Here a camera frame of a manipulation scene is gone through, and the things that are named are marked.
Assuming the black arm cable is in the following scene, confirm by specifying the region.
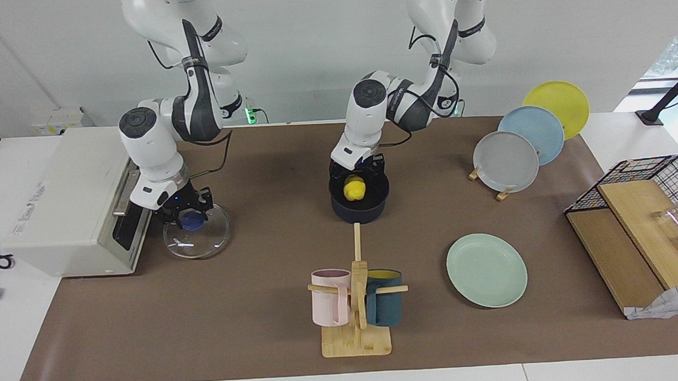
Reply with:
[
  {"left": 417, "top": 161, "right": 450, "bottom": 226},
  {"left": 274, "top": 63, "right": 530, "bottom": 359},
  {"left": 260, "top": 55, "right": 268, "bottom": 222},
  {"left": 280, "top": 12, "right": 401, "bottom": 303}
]
[
  {"left": 376, "top": 19, "right": 465, "bottom": 150},
  {"left": 146, "top": 18, "right": 236, "bottom": 181}
]

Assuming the wooden plate rack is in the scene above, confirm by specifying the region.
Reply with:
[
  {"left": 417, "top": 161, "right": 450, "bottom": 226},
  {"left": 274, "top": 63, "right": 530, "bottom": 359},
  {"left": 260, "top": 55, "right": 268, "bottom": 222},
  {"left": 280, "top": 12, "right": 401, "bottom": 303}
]
[{"left": 468, "top": 163, "right": 515, "bottom": 203}]

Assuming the light blue plate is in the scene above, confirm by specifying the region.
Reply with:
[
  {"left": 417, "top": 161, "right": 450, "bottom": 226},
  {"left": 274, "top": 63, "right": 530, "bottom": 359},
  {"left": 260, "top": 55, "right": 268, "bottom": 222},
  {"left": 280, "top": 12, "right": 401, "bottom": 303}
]
[{"left": 497, "top": 104, "right": 566, "bottom": 168}]

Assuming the yellow plate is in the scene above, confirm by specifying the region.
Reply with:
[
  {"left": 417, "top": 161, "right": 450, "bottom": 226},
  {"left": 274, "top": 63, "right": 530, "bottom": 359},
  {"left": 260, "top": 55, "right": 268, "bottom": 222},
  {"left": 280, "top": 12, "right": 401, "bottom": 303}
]
[{"left": 521, "top": 80, "right": 591, "bottom": 143}]

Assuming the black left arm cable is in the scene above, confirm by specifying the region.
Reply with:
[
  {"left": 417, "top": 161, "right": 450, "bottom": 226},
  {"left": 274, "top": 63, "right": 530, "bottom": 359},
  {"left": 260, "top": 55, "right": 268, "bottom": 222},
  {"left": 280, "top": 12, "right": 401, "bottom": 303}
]
[{"left": 376, "top": 19, "right": 465, "bottom": 150}]

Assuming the beige toaster oven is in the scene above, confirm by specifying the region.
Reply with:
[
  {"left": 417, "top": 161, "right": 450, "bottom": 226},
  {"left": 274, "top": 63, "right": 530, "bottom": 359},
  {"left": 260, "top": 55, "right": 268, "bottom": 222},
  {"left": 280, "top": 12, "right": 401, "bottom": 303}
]
[{"left": 0, "top": 122, "right": 172, "bottom": 281}]

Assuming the yellow potato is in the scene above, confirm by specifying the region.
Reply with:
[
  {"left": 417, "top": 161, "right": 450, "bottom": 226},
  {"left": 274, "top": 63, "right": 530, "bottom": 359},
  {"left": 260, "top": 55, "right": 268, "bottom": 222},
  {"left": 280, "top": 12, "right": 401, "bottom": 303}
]
[{"left": 342, "top": 175, "right": 368, "bottom": 203}]

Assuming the brown table mat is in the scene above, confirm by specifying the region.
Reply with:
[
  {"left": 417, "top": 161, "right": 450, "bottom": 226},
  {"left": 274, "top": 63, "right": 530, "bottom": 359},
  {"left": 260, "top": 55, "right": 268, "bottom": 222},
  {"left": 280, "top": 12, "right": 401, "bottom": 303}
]
[{"left": 3, "top": 107, "right": 678, "bottom": 381}]

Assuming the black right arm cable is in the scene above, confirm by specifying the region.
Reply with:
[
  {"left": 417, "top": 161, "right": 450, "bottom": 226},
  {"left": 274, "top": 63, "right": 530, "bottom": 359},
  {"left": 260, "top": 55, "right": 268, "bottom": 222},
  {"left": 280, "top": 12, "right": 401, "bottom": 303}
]
[{"left": 146, "top": 18, "right": 236, "bottom": 181}]

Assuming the pink mug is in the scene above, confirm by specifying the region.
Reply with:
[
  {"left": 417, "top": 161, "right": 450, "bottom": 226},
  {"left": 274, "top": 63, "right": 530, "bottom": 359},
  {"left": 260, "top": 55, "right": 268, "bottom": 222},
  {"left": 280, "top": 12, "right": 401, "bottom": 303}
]
[{"left": 310, "top": 268, "right": 354, "bottom": 328}]

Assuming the teal mug yellow inside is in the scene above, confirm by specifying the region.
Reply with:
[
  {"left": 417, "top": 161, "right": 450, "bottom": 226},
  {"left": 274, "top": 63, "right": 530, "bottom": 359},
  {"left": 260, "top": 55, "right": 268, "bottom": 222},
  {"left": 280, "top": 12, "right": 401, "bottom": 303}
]
[{"left": 364, "top": 268, "right": 405, "bottom": 328}]

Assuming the black wire basket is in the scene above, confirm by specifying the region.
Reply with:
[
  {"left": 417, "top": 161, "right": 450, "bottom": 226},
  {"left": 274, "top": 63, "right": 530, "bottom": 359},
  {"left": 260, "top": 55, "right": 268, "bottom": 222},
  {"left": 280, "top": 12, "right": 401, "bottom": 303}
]
[{"left": 562, "top": 154, "right": 678, "bottom": 244}]

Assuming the brown wooden board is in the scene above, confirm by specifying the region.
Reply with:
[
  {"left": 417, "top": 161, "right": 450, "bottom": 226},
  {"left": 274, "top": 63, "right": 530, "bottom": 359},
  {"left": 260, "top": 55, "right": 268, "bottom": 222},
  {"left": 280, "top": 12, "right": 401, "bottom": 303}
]
[{"left": 567, "top": 206, "right": 668, "bottom": 318}]

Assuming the dark blue pot purple handle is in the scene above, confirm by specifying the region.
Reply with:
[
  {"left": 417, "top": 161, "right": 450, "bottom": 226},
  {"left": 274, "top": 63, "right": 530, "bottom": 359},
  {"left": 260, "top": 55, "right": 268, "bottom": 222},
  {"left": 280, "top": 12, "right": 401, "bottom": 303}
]
[{"left": 328, "top": 165, "right": 392, "bottom": 226}]

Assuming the white patterned paper sheet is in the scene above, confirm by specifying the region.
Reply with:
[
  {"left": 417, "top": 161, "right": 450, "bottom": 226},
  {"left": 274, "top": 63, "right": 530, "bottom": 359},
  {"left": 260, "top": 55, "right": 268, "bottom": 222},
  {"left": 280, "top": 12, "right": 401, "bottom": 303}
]
[{"left": 624, "top": 280, "right": 678, "bottom": 320}]

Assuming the green plate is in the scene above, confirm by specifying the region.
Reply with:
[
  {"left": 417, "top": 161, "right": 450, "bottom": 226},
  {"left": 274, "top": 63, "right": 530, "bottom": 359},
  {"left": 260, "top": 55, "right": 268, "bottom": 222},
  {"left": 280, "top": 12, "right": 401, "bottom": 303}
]
[{"left": 445, "top": 231, "right": 529, "bottom": 311}]

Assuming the light wooden board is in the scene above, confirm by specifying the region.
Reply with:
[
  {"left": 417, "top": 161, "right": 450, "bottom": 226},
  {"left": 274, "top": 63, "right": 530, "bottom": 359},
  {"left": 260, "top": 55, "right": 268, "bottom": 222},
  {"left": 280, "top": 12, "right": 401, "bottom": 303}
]
[{"left": 597, "top": 178, "right": 678, "bottom": 293}]

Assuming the wooden mug tree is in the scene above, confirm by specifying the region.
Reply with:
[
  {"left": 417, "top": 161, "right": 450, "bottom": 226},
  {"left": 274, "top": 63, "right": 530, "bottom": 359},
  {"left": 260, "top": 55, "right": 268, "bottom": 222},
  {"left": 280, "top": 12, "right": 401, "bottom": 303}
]
[{"left": 305, "top": 221, "right": 412, "bottom": 359}]

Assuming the white power strip box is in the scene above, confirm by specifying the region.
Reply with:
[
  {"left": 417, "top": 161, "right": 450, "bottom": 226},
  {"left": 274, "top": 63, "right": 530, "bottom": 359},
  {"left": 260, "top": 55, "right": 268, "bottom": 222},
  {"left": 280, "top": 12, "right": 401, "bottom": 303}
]
[{"left": 31, "top": 107, "right": 88, "bottom": 136}]

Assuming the glass lid blue knob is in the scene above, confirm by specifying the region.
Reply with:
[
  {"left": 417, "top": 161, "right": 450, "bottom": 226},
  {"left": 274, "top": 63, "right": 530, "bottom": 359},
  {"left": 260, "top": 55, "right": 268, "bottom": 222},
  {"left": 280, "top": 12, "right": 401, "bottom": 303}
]
[{"left": 161, "top": 202, "right": 232, "bottom": 260}]

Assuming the black camera stand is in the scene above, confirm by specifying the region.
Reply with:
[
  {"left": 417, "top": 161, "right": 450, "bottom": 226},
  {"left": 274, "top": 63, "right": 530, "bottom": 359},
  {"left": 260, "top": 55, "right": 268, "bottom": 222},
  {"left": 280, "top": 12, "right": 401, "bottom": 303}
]
[{"left": 634, "top": 61, "right": 678, "bottom": 126}]

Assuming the grey plate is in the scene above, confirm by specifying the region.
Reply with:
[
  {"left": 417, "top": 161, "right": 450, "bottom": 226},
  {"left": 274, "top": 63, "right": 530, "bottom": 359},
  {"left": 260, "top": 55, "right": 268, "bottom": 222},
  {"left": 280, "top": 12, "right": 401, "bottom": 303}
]
[{"left": 472, "top": 129, "right": 541, "bottom": 196}]

